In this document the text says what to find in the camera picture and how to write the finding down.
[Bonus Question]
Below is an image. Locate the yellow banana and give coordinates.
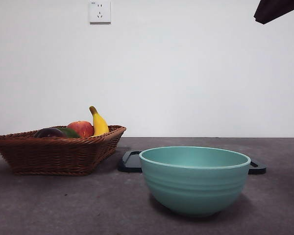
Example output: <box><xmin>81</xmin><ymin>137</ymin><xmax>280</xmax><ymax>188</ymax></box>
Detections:
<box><xmin>89</xmin><ymin>105</ymin><xmax>110</xmax><ymax>137</ymax></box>

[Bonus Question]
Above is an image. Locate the black rectangular tray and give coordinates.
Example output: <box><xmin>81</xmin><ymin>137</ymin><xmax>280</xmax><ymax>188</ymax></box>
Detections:
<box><xmin>117</xmin><ymin>150</ymin><xmax>267</xmax><ymax>175</ymax></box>

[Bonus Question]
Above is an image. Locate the red apple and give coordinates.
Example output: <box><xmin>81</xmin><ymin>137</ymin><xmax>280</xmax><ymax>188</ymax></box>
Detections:
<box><xmin>67</xmin><ymin>120</ymin><xmax>95</xmax><ymax>138</ymax></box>

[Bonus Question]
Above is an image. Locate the brown wicker basket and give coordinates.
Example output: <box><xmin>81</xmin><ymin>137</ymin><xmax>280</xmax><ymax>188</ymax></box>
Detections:
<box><xmin>0</xmin><ymin>125</ymin><xmax>127</xmax><ymax>176</ymax></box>

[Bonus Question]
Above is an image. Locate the green avocado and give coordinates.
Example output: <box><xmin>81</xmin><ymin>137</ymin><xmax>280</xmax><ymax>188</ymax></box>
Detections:
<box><xmin>56</xmin><ymin>127</ymin><xmax>81</xmax><ymax>139</ymax></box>

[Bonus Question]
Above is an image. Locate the teal ribbed bowl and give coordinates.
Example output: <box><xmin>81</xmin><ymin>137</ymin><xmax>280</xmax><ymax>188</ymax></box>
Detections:
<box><xmin>139</xmin><ymin>146</ymin><xmax>251</xmax><ymax>218</ymax></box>

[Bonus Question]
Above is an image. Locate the white wall socket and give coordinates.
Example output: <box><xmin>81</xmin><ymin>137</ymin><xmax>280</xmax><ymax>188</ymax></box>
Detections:
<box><xmin>89</xmin><ymin>1</ymin><xmax>112</xmax><ymax>24</ymax></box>

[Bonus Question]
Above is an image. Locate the dark purple plum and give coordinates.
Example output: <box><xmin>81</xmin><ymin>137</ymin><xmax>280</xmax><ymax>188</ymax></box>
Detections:
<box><xmin>34</xmin><ymin>127</ymin><xmax>67</xmax><ymax>139</ymax></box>

